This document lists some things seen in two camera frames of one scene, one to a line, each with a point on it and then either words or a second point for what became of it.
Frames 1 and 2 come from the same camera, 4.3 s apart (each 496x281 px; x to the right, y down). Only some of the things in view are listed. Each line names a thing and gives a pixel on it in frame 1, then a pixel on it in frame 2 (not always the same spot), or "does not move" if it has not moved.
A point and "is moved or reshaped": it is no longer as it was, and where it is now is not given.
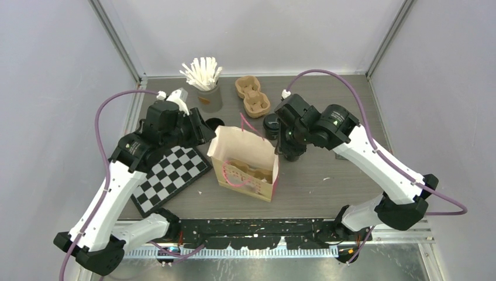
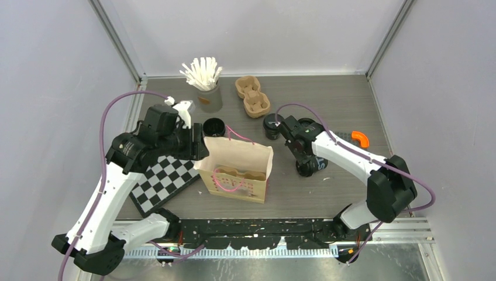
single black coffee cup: (272, 134) does not move
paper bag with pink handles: (244, 163) is moved or reshaped
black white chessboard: (176, 169) does not move
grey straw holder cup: (211, 101) does not move
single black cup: (292, 154) → (314, 164)
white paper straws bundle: (202, 73) does not move
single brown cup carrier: (265, 175) → (248, 174)
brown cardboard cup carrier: (256, 103) does not move
